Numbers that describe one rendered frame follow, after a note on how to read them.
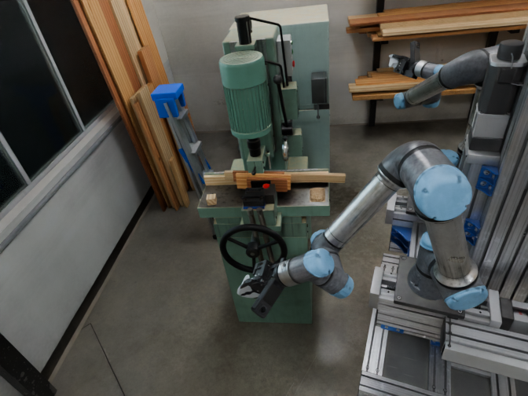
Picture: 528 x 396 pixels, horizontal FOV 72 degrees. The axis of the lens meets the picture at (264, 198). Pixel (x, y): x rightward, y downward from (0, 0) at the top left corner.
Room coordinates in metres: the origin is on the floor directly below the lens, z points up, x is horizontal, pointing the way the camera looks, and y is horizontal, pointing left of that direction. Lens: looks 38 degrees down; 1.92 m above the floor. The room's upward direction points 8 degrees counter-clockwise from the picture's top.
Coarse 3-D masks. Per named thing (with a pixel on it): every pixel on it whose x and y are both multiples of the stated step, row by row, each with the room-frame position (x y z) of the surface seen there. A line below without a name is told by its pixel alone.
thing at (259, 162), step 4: (260, 148) 1.48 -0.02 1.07; (264, 148) 1.48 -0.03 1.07; (264, 152) 1.46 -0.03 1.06; (248, 156) 1.43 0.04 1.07; (260, 156) 1.41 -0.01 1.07; (264, 156) 1.45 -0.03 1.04; (248, 160) 1.39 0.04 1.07; (252, 160) 1.39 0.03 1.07; (256, 160) 1.38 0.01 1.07; (260, 160) 1.38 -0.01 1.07; (264, 160) 1.43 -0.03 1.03; (248, 164) 1.39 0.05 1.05; (252, 164) 1.38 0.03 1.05; (256, 164) 1.38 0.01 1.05; (260, 164) 1.38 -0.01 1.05; (264, 164) 1.42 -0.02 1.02; (248, 168) 1.39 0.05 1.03; (252, 168) 1.38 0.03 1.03; (256, 168) 1.38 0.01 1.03; (260, 168) 1.38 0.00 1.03; (264, 168) 1.39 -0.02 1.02; (248, 172) 1.39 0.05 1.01; (256, 172) 1.38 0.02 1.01; (260, 172) 1.38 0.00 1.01
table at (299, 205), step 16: (208, 192) 1.43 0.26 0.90; (224, 192) 1.41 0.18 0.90; (240, 192) 1.39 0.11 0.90; (288, 192) 1.34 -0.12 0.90; (304, 192) 1.32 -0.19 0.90; (208, 208) 1.31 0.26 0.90; (224, 208) 1.30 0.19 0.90; (240, 208) 1.28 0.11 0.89; (288, 208) 1.24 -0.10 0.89; (304, 208) 1.23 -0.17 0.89; (320, 208) 1.21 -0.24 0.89; (240, 224) 1.20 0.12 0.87
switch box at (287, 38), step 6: (288, 36) 1.72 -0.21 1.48; (288, 42) 1.66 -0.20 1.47; (288, 48) 1.66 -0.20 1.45; (282, 54) 1.67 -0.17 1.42; (288, 54) 1.66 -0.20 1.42; (282, 60) 1.67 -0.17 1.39; (288, 60) 1.66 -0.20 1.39; (282, 66) 1.67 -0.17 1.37; (288, 66) 1.66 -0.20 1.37; (288, 72) 1.67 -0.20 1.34
